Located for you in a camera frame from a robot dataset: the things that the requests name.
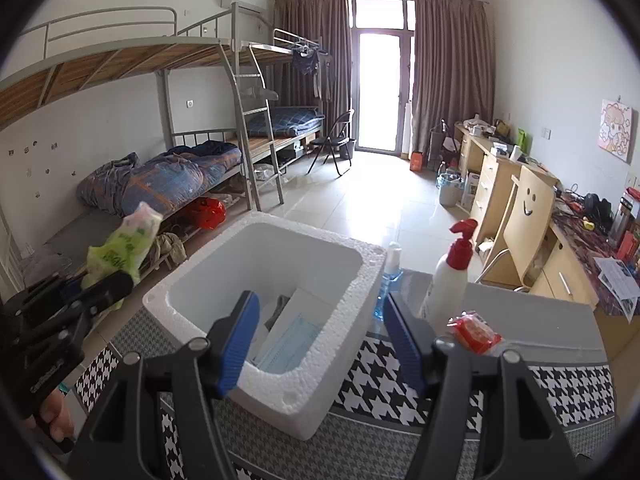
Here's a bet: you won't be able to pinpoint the row of toiletry bottles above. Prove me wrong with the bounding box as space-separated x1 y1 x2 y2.
607 185 640 266

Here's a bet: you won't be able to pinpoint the printed papers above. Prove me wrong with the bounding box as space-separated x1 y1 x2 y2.
595 257 640 318

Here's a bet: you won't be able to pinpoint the hanging dark clothes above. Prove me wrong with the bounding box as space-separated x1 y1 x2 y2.
290 47 333 101

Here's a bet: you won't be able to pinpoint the wooden chair with smiley face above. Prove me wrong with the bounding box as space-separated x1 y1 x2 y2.
475 165 556 291

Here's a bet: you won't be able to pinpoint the blue patterned quilt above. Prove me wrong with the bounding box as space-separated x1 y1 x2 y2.
76 142 241 218

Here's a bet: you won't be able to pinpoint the green tissue packet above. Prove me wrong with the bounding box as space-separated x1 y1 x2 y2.
86 201 163 311

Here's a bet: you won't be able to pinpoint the blue spray bottle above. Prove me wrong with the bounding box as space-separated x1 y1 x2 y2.
375 241 403 321

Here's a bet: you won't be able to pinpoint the red snack packet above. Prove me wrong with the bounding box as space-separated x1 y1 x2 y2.
446 311 502 356

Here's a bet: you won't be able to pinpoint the brown curtain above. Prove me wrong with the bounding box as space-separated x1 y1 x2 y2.
414 0 496 156
272 0 351 156

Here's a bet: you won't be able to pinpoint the blue checked bed blanket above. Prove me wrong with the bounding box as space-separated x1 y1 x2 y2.
247 106 325 138

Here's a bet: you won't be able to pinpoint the white pump bottle red cap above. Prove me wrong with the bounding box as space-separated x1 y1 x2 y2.
419 218 479 323

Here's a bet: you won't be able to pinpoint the blue face mask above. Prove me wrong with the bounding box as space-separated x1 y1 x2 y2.
252 314 323 376

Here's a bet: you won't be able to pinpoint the grey bucket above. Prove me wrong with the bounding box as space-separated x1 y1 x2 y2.
437 170 463 208

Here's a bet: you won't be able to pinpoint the wooden desk with patterned cover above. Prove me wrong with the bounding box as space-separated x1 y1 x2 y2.
525 195 640 361

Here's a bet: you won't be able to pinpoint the black bag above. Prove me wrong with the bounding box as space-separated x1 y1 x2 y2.
430 120 461 166

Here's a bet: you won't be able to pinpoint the houndstooth tablecloth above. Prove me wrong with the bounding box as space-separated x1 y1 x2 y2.
75 267 618 480

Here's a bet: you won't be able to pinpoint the grey metal bunk bed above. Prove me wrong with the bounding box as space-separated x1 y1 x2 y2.
220 27 326 171
0 6 283 281

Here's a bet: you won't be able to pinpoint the pink wall poster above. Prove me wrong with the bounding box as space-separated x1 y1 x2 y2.
597 100 633 163

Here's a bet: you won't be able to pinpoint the black folding chair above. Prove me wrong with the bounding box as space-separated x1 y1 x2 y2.
307 109 356 177

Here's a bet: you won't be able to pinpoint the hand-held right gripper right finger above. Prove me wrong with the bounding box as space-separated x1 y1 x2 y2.
382 292 576 480

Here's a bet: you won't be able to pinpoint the person's left hand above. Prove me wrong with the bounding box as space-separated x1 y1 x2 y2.
25 389 77 443

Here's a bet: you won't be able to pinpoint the wooden desk with drawers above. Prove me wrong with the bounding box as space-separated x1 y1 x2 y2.
452 122 561 246

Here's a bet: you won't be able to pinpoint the white air conditioner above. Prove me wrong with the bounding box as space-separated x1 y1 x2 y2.
217 0 268 13

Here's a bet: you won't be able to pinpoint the white tissue pack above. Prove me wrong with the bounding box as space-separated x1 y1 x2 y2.
250 287 343 361

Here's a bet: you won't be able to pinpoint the white foam box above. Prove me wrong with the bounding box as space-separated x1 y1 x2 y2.
142 211 387 442

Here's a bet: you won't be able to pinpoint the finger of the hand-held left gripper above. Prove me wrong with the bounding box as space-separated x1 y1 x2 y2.
56 274 89 302
81 270 136 316

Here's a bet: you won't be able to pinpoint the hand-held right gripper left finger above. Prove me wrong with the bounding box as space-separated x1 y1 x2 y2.
67 290 262 480

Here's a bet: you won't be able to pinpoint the glass balcony door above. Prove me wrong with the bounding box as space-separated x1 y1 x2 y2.
347 0 417 153

